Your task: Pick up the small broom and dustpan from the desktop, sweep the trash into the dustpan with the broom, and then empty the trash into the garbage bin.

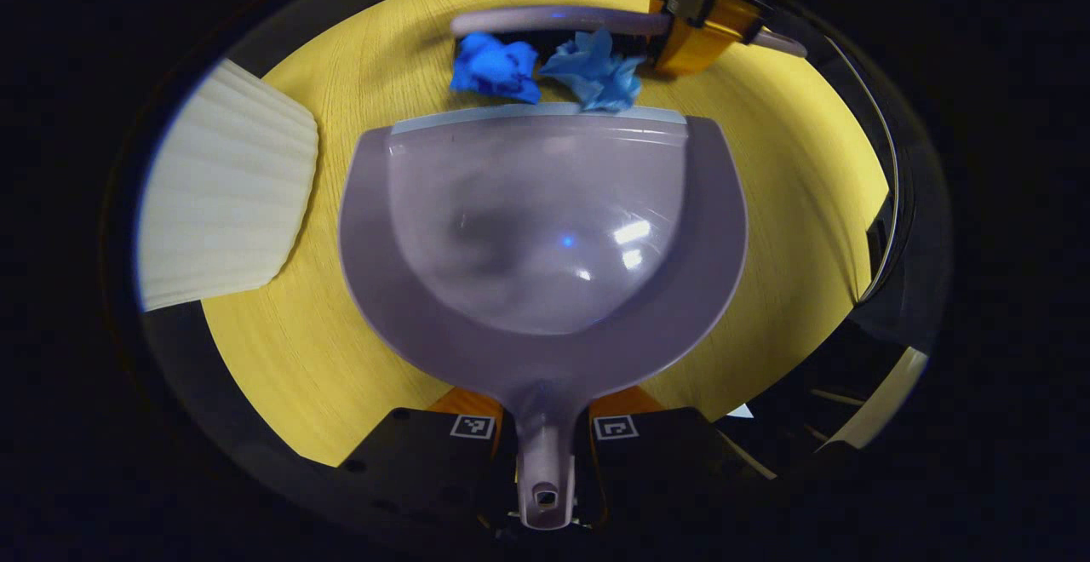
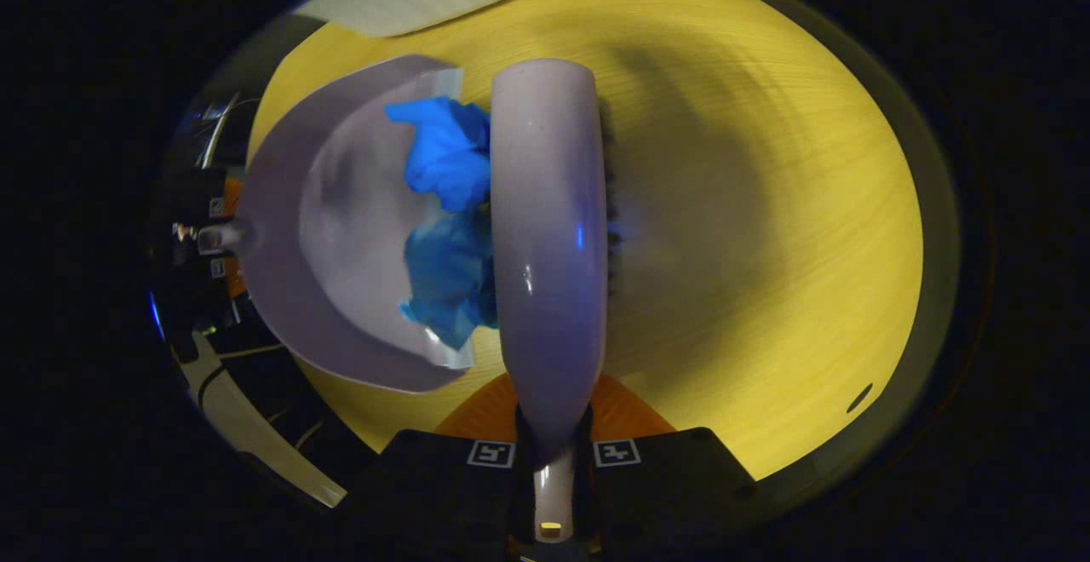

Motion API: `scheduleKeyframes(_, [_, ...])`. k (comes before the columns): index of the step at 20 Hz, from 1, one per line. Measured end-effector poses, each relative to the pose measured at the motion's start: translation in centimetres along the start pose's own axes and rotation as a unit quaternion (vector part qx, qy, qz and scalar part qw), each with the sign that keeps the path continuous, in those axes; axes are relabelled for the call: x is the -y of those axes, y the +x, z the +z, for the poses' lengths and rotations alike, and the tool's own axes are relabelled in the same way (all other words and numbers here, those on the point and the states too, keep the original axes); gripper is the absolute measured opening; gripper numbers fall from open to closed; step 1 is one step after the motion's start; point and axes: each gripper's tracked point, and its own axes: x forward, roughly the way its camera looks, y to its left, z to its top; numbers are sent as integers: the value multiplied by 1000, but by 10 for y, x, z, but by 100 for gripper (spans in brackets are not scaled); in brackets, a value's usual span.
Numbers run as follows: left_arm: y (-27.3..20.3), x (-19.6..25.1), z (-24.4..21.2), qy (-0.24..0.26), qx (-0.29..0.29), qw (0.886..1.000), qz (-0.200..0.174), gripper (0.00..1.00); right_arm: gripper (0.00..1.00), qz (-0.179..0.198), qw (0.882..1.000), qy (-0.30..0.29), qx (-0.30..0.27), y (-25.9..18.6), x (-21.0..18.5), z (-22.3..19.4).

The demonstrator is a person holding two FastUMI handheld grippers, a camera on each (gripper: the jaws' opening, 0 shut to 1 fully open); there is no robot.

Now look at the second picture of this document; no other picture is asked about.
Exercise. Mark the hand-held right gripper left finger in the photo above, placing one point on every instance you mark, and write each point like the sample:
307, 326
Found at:
443, 494

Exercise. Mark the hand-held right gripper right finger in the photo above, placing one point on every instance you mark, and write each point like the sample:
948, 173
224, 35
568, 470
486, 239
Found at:
664, 494

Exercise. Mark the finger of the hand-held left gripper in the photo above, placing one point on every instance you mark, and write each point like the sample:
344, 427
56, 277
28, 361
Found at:
226, 200
228, 277

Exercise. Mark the pale pink dustpan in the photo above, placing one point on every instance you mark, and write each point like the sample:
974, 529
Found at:
341, 204

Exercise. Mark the blue paper trash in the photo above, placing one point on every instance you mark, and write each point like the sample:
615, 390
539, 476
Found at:
447, 153
451, 272

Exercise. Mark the pale pink small broom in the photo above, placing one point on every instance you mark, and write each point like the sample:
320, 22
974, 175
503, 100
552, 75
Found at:
545, 204

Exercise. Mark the white curved bar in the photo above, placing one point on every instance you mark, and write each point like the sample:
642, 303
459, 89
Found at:
247, 426

